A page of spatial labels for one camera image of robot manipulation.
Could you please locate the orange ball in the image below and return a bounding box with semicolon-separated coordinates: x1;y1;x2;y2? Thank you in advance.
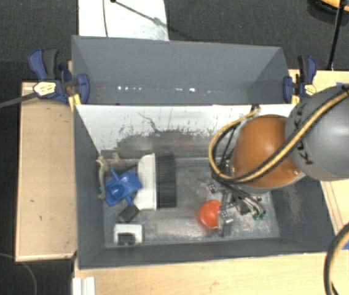
198;199;223;229

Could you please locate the white brush with black bristles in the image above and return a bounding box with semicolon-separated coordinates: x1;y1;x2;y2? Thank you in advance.
133;152;178;212

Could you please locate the small black block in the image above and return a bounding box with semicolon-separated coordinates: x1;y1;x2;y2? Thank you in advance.
118;204;140;222

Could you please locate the blue plastic toy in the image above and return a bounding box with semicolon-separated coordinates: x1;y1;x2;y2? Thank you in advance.
100;169;143;207

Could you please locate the small white box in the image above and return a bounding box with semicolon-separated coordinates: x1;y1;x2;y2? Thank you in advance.
113;222;143;246

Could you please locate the grey metal bin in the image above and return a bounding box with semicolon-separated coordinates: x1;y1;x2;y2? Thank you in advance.
71;34;337;269

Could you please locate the pale wood board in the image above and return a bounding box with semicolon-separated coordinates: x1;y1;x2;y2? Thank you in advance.
15;81;77;262

